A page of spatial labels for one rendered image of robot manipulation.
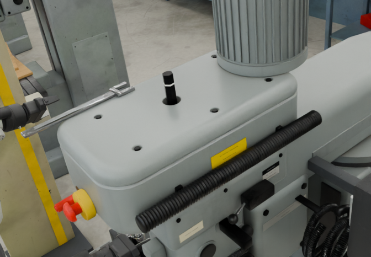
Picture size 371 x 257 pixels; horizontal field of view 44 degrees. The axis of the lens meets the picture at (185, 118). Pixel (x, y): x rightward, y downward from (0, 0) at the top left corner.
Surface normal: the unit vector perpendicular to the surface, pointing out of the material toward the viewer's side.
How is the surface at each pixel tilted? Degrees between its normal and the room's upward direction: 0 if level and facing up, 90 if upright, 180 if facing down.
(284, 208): 90
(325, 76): 0
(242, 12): 90
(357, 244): 90
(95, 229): 0
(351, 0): 90
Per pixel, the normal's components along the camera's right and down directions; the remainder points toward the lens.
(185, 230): 0.60, 0.37
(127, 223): -0.04, 0.55
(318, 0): -0.79, 0.41
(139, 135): -0.12, -0.83
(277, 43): 0.20, 0.51
